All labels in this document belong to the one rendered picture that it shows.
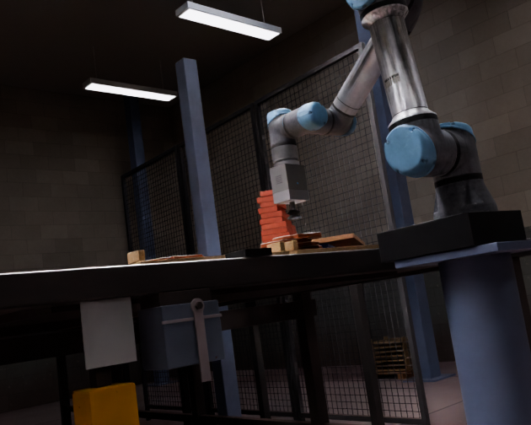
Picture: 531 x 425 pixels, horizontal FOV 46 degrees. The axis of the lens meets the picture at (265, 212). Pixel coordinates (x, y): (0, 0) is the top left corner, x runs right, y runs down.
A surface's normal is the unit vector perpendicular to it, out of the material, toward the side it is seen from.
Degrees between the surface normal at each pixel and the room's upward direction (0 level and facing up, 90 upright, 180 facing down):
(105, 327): 90
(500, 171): 90
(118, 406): 90
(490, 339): 90
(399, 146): 99
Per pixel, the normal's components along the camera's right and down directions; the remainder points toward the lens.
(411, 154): -0.72, 0.15
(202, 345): 0.62, -0.21
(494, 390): -0.43, -0.08
